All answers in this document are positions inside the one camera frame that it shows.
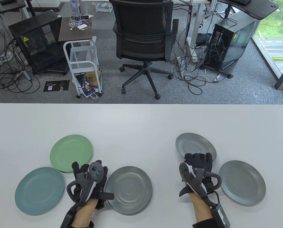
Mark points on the person's right hand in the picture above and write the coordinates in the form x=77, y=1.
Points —
x=198, y=159

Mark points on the person's left hand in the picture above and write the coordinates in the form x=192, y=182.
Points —
x=105, y=196

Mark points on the grey plate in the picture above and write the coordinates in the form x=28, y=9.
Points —
x=242, y=182
x=193, y=144
x=129, y=187

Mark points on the teal plate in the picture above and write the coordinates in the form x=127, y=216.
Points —
x=39, y=191
x=129, y=214

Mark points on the green plate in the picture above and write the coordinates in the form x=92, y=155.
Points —
x=67, y=152

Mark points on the person's right forearm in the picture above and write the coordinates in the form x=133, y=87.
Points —
x=200, y=209

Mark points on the person's left forearm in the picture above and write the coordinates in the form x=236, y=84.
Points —
x=84, y=213

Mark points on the grey right hand controller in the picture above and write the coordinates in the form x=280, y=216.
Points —
x=196, y=180

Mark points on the grey hand controller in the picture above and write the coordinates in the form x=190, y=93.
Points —
x=196, y=180
x=95, y=171

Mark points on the grey left hand controller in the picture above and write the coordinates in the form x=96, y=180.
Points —
x=95, y=171

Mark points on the blue printed bag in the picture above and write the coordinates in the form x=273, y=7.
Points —
x=85, y=86

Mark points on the brown paper bag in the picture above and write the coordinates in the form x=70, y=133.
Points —
x=92, y=77

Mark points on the black leaflet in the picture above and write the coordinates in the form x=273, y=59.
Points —
x=56, y=86

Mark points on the black computer tower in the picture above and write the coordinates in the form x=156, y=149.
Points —
x=229, y=38

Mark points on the white rolling cart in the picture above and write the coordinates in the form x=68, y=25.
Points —
x=83, y=63

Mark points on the grey power strip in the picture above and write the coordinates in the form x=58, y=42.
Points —
x=24, y=74

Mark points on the black office chair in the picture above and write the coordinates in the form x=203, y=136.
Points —
x=141, y=21

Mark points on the glass window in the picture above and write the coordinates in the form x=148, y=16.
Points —
x=274, y=30

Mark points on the black curved desk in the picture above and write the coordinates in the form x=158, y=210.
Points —
x=257, y=8

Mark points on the black keyboard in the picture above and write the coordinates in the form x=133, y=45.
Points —
x=242, y=2

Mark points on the dark wooden side table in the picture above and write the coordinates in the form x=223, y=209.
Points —
x=75, y=33

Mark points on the black glass computer case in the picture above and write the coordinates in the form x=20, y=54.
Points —
x=37, y=42

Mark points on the white plastic basket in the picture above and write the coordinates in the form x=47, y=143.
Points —
x=104, y=7

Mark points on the smartphone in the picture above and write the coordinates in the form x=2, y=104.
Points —
x=85, y=17

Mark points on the clear water bottle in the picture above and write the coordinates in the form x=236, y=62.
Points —
x=75, y=11

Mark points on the dark desk with white legs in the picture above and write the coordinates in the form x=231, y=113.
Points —
x=8, y=8

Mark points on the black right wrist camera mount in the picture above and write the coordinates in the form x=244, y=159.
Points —
x=220, y=213

